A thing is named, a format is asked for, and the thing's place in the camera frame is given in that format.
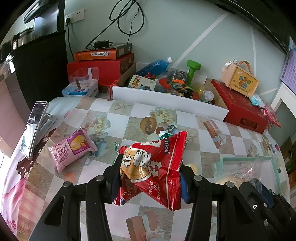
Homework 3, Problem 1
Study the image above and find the shiny red snack bag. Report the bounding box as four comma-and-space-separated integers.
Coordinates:
114, 131, 188, 211

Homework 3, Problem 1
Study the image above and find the round bun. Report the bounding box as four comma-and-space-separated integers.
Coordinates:
213, 160, 262, 188

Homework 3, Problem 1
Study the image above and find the pale jelly cup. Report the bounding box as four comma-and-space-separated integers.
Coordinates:
186, 164, 198, 175

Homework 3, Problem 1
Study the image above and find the teal shallow tray box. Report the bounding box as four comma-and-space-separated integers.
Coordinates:
212, 157, 282, 194

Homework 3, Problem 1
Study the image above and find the pink roll cake packet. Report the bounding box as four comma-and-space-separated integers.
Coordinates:
48, 127, 98, 173

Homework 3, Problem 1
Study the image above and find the green white cracker packet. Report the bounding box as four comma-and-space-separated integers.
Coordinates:
159, 131, 179, 140

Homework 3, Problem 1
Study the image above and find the large red gift box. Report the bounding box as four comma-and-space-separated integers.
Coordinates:
211, 79, 267, 133

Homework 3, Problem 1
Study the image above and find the clear acrylic box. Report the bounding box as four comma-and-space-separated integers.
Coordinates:
62, 67, 99, 97

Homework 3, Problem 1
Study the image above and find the toy card box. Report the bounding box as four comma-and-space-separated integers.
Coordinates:
127, 75, 156, 91

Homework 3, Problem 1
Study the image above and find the red patterned flat box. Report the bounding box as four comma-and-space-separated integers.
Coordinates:
263, 102, 281, 128

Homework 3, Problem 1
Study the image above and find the red box on left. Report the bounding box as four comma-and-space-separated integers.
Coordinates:
67, 53, 135, 86

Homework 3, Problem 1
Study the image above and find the blue water bottle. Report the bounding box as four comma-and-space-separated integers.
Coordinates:
135, 57, 173, 77

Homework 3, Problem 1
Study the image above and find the wet wipes pack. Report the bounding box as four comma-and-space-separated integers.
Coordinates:
250, 93, 265, 108

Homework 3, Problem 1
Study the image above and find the orange flat box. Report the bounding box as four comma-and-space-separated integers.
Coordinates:
74, 43, 132, 61

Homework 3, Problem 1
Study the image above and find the green dumbbell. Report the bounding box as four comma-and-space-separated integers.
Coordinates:
187, 60, 201, 85

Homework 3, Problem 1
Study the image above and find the white shelf unit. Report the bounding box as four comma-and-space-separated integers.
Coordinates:
271, 82, 296, 118

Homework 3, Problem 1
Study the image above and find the black cabinet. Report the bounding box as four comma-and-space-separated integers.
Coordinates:
0, 0, 70, 110

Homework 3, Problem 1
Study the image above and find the purple perforated basket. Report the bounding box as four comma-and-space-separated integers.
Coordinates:
280, 38, 296, 93

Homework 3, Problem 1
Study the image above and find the yellow handled gift case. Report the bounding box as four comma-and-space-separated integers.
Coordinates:
221, 60, 259, 98

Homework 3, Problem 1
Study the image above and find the black cable loop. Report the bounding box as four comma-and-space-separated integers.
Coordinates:
85, 0, 145, 50

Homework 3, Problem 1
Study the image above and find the wall socket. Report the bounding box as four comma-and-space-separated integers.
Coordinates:
65, 9, 85, 25

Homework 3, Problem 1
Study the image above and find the wall mounted television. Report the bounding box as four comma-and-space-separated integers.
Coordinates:
210, 0, 295, 54

